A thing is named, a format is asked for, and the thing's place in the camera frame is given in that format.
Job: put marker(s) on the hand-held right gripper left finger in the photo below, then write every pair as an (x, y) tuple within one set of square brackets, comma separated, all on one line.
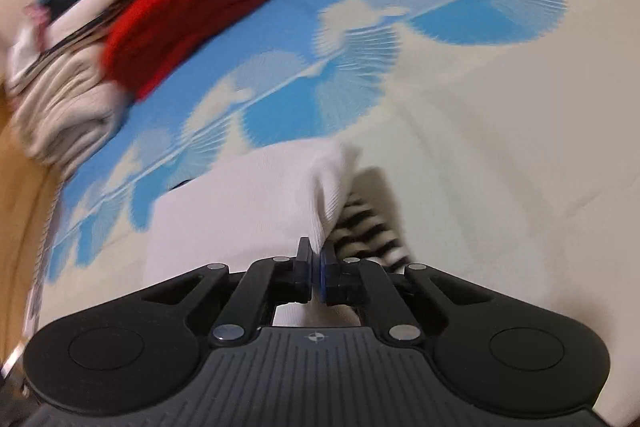
[(305, 272)]

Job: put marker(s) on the red folded blanket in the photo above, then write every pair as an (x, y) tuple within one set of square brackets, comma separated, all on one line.
[(190, 7)]

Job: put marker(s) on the striped shirt with white vest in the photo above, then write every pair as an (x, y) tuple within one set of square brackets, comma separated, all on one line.
[(240, 217)]

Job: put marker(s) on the cream folded towels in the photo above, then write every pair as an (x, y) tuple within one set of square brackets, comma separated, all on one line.
[(82, 38)]

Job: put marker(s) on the blue and cream bed sheet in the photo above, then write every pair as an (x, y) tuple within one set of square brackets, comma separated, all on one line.
[(475, 132)]

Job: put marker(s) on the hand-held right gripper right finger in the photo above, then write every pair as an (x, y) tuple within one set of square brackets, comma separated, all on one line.
[(327, 276)]

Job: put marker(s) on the white pink folded cloth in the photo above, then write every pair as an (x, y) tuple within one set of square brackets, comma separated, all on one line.
[(35, 13)]

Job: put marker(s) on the white folded sheet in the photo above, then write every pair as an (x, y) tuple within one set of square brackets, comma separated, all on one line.
[(85, 14)]

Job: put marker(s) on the wooden headboard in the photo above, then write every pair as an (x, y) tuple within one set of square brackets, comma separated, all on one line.
[(20, 217)]

